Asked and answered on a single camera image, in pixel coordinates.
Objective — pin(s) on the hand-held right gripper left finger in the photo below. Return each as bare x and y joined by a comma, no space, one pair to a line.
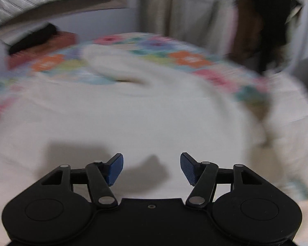
115,167

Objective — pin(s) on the beige curtain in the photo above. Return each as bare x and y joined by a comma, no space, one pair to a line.
179,7

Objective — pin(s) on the white shirt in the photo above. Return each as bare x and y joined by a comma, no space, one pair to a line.
133,123

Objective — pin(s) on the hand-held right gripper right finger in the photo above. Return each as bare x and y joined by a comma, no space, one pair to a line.
188,167

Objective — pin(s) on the orange pillow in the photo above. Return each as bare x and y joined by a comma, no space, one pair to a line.
38,48

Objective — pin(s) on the floral printed bed sheet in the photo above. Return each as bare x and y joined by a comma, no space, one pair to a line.
184,57

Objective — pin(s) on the dark hanging clothes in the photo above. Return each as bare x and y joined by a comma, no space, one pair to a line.
267,23

